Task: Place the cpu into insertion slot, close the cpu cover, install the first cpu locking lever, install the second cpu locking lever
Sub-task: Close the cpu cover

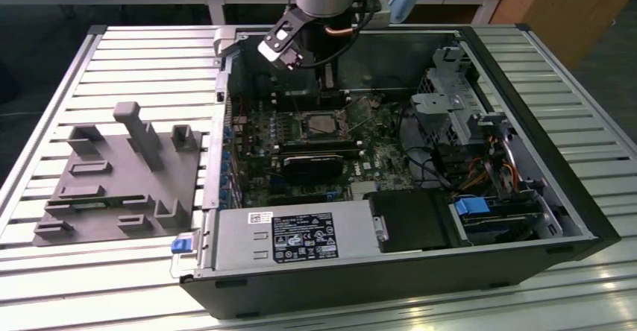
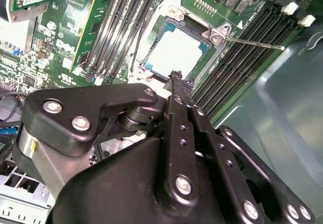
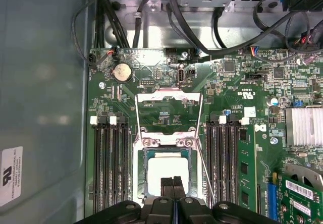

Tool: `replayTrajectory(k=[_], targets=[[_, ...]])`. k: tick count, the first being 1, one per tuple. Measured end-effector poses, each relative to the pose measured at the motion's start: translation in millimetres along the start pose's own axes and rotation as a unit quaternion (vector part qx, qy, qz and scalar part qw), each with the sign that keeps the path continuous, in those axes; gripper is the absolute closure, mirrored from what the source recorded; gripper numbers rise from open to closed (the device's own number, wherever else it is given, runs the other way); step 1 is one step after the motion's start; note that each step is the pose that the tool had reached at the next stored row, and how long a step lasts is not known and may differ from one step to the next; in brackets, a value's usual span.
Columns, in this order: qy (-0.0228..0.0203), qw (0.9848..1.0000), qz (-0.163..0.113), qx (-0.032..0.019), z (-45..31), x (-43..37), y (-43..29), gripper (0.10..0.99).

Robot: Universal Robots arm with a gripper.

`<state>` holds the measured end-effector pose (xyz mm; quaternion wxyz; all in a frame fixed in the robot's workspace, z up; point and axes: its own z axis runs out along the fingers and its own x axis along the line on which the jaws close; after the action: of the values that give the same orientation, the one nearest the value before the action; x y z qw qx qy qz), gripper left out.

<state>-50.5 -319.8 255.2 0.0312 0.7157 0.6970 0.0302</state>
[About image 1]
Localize silver chipset heatsink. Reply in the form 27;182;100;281
349;181;380;200

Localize black open PC case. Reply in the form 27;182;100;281
177;23;623;319

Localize black graphics card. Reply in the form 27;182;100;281
280;154;344;181

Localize CPU socket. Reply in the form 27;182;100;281
296;111;344;141

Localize wooden cabinet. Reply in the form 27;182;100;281
489;0;637;69

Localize black internal cables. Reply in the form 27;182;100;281
400;142;459;195

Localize blue disk carrier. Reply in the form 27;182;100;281
452;195;491;218

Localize black camera cable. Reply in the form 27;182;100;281
300;0;384;69

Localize gray metal drive cage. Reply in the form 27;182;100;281
407;45;514;148

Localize yellow and orange wires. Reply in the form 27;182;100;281
461;158;522;195

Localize blue case latch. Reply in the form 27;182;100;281
169;236;194;254

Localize black drive bay cover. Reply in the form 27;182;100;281
365;191;463;253

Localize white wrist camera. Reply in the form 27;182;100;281
256;4;317;72

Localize green motherboard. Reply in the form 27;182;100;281
230;95;419;209

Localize gray power supply unit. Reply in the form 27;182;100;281
196;201;387;272

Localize silver square CPU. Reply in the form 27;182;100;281
303;113;340;133

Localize gray plastic parts rack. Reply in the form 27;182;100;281
29;101;205;248

